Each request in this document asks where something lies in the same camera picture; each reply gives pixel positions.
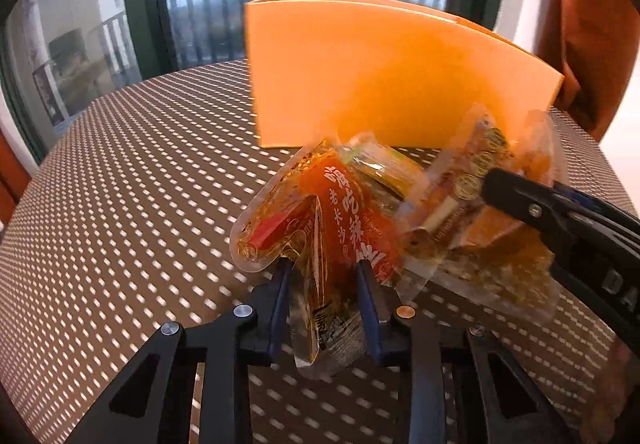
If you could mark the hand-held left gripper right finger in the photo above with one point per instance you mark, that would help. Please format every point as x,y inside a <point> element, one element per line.
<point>367,314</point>

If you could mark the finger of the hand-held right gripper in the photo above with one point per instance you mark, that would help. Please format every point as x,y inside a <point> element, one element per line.
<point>575,196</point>
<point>525,201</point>

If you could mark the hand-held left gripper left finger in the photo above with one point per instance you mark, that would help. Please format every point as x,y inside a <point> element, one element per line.
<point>280,314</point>

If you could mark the clear packet with orange snack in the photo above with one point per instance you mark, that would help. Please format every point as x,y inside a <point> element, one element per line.
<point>500,274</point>

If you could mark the clear packet with red label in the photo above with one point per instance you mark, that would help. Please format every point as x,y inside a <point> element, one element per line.
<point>340,204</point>

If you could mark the orange cardboard box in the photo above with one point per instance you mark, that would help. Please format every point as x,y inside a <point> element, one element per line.
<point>375,74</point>

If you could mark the green and yellow snack packet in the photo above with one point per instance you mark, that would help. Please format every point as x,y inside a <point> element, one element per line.
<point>385,169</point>

